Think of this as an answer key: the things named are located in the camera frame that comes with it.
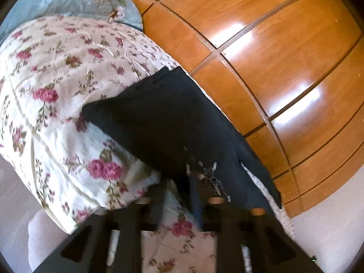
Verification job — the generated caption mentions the black pants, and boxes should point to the black pants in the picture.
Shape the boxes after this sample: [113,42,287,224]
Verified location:
[82,67,282,212]

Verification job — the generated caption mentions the floral quilted bedspread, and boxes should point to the floral quilted bedspread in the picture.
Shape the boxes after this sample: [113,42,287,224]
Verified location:
[0,15,297,273]

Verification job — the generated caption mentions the wooden wardrobe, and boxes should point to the wooden wardrobe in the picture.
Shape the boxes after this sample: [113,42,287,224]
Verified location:
[133,0,363,217]

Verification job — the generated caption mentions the blue floral pillow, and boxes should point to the blue floral pillow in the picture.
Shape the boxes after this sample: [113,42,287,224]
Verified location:
[1,0,143,41]

